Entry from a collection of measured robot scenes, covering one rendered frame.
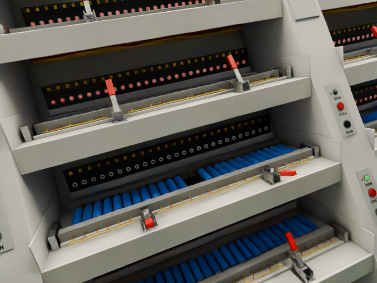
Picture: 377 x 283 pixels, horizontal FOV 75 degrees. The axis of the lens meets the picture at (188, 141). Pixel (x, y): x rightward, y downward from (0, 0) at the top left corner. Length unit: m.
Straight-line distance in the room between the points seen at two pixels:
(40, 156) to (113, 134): 0.13
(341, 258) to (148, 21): 0.64
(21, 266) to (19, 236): 0.05
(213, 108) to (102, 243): 0.32
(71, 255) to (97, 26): 0.41
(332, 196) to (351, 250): 0.12
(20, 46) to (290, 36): 0.56
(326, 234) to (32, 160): 0.63
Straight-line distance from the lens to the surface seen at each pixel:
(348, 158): 0.64
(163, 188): 0.55
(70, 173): 0.61
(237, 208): 0.50
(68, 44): 0.54
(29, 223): 0.49
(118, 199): 0.56
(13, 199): 0.49
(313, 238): 0.67
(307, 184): 0.58
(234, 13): 0.62
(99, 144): 0.47
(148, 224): 0.40
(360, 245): 0.70
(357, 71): 0.73
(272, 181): 0.53
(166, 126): 0.47
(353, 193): 0.65
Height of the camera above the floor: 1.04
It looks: 5 degrees up
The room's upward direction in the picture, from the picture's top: 17 degrees counter-clockwise
